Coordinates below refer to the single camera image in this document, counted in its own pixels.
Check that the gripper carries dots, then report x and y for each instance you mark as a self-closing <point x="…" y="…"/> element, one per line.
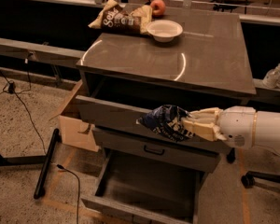
<point x="236" y="125"/>

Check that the blue chip bag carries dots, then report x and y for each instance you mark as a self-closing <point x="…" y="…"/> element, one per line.
<point x="166" y="121"/>

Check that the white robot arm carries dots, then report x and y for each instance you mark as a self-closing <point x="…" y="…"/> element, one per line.
<point x="238" y="126"/>

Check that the grey middle drawer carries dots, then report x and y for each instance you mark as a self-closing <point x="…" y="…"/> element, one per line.
<point x="190" y="157"/>

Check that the grey drawer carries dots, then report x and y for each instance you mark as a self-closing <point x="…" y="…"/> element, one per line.
<point x="190" y="157"/>
<point x="145" y="191"/>
<point x="123" y="118"/>

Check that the grey drawer cabinet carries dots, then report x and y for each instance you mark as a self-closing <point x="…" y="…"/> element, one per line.
<point x="205" y="66"/>

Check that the grey top drawer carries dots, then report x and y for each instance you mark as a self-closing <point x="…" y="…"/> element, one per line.
<point x="123" y="118"/>

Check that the grey bottom drawer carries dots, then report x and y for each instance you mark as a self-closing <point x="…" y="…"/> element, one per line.
<point x="145" y="191"/>

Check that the brown chip bag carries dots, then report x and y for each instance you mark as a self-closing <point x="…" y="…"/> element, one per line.
<point x="115" y="19"/>

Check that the black chair wheel base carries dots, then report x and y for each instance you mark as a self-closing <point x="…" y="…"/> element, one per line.
<point x="248" y="180"/>

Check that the white bowl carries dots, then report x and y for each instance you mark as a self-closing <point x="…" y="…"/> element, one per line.
<point x="164" y="30"/>

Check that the red apple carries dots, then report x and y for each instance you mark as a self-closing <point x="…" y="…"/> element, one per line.
<point x="158" y="7"/>

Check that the cardboard box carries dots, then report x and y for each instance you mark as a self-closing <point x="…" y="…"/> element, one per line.
<point x="74" y="131"/>

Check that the black table leg base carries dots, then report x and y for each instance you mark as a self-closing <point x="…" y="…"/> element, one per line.
<point x="44" y="160"/>

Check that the grey metal rail bench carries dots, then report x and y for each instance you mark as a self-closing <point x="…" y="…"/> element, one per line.
<point x="40" y="53"/>

